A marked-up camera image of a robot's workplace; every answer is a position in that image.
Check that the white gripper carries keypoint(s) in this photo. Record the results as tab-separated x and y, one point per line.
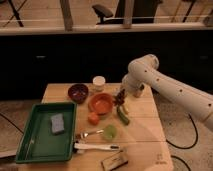
130	84

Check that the dark red grape bunch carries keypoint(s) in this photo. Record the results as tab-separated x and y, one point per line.
120	97

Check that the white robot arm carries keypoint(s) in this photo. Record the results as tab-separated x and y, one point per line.
145	70

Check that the orange red bowl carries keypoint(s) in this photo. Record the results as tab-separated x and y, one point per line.
101	103

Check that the dark maroon bowl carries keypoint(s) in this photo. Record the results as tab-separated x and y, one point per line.
78	93

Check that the metal cup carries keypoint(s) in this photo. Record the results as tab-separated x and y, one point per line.
139	92

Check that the yellow corn cob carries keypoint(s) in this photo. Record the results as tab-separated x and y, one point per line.
125	108

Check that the green cucumber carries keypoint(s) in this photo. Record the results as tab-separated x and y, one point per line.
122	116

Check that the white cup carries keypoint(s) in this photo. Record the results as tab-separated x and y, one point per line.
99	82

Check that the wooden table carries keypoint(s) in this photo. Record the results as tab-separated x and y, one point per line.
143	138

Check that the light green measuring cup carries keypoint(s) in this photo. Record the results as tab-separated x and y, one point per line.
109	133

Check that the black office chair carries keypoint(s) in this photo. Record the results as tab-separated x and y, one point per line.
144	12

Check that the silver fork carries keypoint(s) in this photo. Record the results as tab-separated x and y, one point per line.
86	134

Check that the small wooden box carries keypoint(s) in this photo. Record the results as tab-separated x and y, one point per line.
113	162

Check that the blue grey sponge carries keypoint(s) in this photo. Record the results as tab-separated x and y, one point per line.
57	124

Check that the green plastic tray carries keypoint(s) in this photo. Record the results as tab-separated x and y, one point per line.
39	143

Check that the white handled knife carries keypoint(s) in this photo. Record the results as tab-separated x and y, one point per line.
83	146

